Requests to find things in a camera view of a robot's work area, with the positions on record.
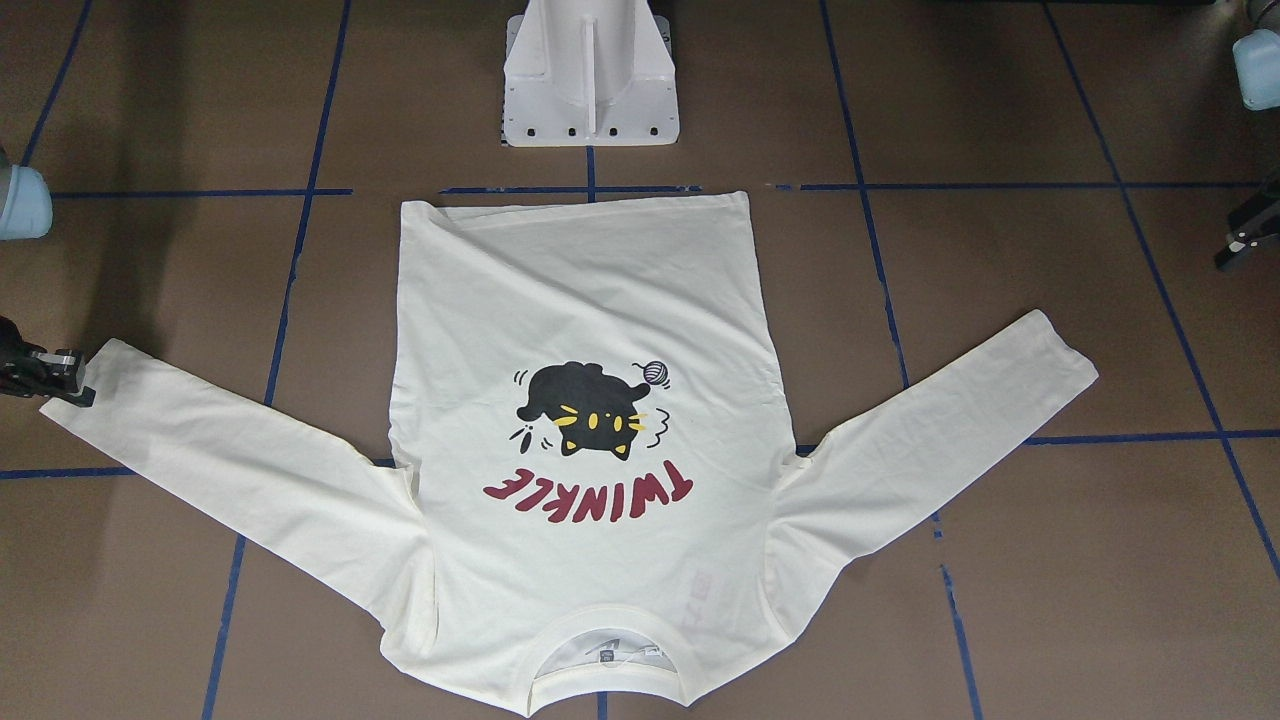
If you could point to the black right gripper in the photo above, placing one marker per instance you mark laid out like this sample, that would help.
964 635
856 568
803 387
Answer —
22 367

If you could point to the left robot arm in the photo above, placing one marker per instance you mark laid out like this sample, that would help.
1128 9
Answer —
1256 58

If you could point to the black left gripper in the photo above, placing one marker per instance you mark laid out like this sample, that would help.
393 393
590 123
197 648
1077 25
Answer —
1254 226

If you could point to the white camera mast base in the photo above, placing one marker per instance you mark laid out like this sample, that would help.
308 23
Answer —
589 73

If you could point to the cream long-sleeve cat shirt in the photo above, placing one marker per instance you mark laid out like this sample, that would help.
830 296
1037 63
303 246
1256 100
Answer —
595 485

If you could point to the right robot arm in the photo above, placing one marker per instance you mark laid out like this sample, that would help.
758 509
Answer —
27 205

